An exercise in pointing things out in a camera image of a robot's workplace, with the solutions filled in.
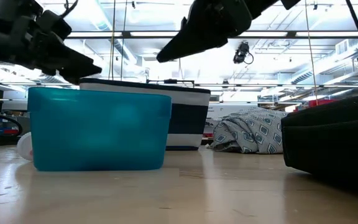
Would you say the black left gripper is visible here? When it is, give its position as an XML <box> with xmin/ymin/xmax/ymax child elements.
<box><xmin>7</xmin><ymin>15</ymin><xmax>103</xmax><ymax>85</ymax></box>

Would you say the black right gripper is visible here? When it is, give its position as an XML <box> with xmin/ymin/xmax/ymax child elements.
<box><xmin>156</xmin><ymin>0</ymin><xmax>255</xmax><ymax>63</ymax></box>

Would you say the teal plastic bin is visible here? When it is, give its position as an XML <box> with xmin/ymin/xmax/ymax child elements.
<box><xmin>27</xmin><ymin>86</ymin><xmax>173</xmax><ymax>172</ymax></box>

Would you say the navy fabric basket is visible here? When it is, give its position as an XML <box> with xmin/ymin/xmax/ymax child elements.
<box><xmin>79</xmin><ymin>77</ymin><xmax>211</xmax><ymax>151</ymax></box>

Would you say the white plastic-wrapped packet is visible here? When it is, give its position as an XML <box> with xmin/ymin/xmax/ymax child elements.
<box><xmin>16</xmin><ymin>132</ymin><xmax>34</xmax><ymax>161</ymax></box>

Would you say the grey patterned cloth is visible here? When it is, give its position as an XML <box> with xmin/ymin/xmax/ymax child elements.
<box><xmin>211</xmin><ymin>108</ymin><xmax>288</xmax><ymax>155</ymax></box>

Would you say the red storage bin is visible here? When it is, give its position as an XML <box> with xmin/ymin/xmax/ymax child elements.
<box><xmin>308</xmin><ymin>98</ymin><xmax>338</xmax><ymax>108</ymax></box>

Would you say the black first aid kit pouch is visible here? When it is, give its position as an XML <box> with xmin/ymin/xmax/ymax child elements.
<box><xmin>280</xmin><ymin>91</ymin><xmax>358</xmax><ymax>200</ymax></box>

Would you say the black overhead camera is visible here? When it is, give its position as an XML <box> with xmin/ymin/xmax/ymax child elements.
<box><xmin>233</xmin><ymin>42</ymin><xmax>254</xmax><ymax>65</ymax></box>

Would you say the black looped cable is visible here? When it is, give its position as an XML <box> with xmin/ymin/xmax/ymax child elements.
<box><xmin>0</xmin><ymin>102</ymin><xmax>24</xmax><ymax>138</ymax></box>

